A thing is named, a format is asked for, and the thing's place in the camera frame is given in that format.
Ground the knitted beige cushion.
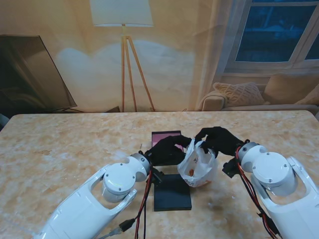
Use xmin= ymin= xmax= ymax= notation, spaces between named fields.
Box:
xmin=213 ymin=82 xmax=266 ymax=107

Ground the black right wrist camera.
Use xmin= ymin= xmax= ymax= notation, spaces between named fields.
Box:
xmin=222 ymin=158 xmax=240 ymax=179

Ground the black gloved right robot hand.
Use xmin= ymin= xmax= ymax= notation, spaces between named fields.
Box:
xmin=194 ymin=126 xmax=245 ymax=158

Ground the black flat box lid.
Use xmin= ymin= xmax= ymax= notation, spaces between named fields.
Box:
xmin=153 ymin=173 xmax=193 ymax=212

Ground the black gift box pink inside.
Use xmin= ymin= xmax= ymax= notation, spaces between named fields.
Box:
xmin=151 ymin=129 xmax=185 ymax=167

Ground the beige sofa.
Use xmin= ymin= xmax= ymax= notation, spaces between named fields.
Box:
xmin=199 ymin=73 xmax=319 ymax=112

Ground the white framed window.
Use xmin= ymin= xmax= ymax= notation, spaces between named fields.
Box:
xmin=223 ymin=0 xmax=319 ymax=75

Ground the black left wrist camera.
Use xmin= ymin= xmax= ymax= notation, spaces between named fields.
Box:
xmin=151 ymin=168 xmax=164 ymax=186

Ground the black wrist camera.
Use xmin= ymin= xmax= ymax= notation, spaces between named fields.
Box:
xmin=222 ymin=158 xmax=240 ymax=179
xmin=151 ymin=168 xmax=164 ymax=186

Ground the red black arm cable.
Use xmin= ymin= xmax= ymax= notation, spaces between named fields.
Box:
xmin=134 ymin=169 xmax=155 ymax=239
xmin=235 ymin=146 xmax=282 ymax=239

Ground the red black left arm cable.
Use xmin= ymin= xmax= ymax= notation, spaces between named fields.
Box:
xmin=134 ymin=169 xmax=155 ymax=239

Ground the red black right arm cable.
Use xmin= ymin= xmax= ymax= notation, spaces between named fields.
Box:
xmin=235 ymin=146 xmax=282 ymax=239

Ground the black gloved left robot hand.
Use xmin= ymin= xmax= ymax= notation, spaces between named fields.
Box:
xmin=144 ymin=135 xmax=192 ymax=167

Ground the dark flat television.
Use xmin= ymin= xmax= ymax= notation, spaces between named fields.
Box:
xmin=0 ymin=35 xmax=84 ymax=114

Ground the tripod floor lamp white shade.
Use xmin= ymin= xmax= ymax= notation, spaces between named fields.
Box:
xmin=89 ymin=0 xmax=157 ymax=112

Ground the white plastic bag orange print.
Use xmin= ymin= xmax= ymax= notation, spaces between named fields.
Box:
xmin=177 ymin=139 xmax=219 ymax=188

